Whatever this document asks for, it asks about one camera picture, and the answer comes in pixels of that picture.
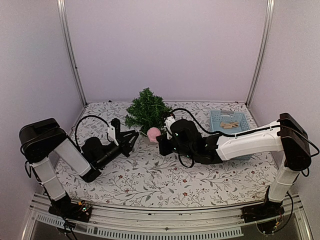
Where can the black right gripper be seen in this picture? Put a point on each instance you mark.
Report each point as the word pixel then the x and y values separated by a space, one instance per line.
pixel 164 150

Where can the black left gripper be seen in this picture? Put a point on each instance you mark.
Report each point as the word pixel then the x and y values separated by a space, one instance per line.
pixel 124 145

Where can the pink pompom ornament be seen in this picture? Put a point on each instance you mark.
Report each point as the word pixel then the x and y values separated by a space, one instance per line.
pixel 152 134

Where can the small green christmas tree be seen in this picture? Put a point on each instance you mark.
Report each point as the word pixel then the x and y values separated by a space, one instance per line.
pixel 147 111

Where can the beige ribbon bow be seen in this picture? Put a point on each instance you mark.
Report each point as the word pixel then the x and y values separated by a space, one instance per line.
pixel 229 125

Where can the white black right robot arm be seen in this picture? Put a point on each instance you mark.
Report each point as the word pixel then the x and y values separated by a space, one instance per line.
pixel 283 135

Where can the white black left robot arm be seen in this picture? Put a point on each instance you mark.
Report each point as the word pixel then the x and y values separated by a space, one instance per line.
pixel 40 139

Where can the light blue perforated basket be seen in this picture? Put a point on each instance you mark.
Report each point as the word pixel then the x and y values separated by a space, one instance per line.
pixel 218 116

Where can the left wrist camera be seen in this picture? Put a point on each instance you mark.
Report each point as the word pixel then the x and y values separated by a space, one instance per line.
pixel 113 130

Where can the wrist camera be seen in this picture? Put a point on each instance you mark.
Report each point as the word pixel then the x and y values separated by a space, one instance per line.
pixel 113 130
pixel 167 124

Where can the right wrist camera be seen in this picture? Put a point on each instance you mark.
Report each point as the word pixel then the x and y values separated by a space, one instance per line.
pixel 167 124

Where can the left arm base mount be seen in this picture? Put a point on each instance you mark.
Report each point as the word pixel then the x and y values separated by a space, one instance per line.
pixel 65 208

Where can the aluminium front rail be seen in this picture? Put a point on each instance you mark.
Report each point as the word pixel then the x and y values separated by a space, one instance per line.
pixel 115 222

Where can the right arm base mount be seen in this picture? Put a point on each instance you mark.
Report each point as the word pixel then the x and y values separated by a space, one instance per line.
pixel 261 211

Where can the aluminium corner post right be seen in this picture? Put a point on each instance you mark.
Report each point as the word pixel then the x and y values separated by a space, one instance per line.
pixel 270 4

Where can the aluminium corner post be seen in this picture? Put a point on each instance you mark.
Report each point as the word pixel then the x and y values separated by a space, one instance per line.
pixel 61 7
pixel 270 4

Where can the aluminium corner post left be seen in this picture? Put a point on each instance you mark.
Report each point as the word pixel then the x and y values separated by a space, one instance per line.
pixel 61 7

